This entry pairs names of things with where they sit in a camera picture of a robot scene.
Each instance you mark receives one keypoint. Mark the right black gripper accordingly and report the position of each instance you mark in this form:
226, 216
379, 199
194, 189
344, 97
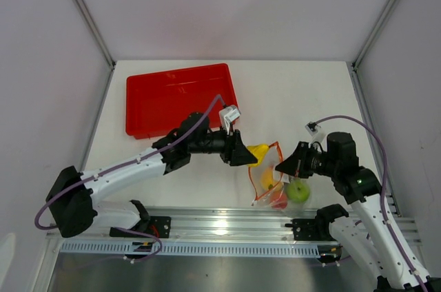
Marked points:
295, 167

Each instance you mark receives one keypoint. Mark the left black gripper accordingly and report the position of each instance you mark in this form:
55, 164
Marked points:
234, 152

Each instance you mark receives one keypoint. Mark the yellow lemon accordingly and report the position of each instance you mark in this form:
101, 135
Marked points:
259, 152

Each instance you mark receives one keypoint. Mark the green apple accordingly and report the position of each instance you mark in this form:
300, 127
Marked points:
298, 191

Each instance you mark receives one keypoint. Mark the large orange peach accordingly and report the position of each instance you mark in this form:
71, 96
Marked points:
271, 179

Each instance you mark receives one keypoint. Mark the clear zip top bag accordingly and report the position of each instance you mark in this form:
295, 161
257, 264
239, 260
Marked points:
262, 198

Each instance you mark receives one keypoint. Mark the small pink peach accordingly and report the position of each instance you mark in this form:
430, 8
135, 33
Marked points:
279, 200

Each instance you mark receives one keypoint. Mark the red plastic bin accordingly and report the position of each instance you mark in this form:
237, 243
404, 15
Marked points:
158, 102

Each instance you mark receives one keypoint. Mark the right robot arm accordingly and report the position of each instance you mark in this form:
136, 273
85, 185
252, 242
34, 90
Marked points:
382, 253

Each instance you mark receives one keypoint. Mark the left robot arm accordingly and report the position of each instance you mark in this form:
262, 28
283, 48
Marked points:
76, 198

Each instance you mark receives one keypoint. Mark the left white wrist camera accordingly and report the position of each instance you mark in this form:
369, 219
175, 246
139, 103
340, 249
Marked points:
228, 115

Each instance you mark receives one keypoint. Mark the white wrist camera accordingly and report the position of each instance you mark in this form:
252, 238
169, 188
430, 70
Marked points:
228, 115
316, 132

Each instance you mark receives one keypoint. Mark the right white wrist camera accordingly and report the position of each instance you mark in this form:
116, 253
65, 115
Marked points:
316, 132

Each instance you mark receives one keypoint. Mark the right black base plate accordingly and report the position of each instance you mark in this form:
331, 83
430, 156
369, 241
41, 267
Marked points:
306, 229

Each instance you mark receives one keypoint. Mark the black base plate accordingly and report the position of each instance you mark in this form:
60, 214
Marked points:
306, 229
158, 226

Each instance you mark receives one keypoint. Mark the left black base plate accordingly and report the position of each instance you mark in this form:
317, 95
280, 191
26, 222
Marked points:
158, 226

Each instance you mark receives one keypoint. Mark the perforated cable tray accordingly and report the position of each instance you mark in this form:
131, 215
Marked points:
169, 248

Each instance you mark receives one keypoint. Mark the right frame post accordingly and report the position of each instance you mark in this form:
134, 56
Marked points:
374, 33

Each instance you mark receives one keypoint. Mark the frame post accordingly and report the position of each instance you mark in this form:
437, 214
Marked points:
374, 33
94, 31

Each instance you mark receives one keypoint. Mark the left frame post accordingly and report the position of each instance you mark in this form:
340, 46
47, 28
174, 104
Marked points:
94, 31

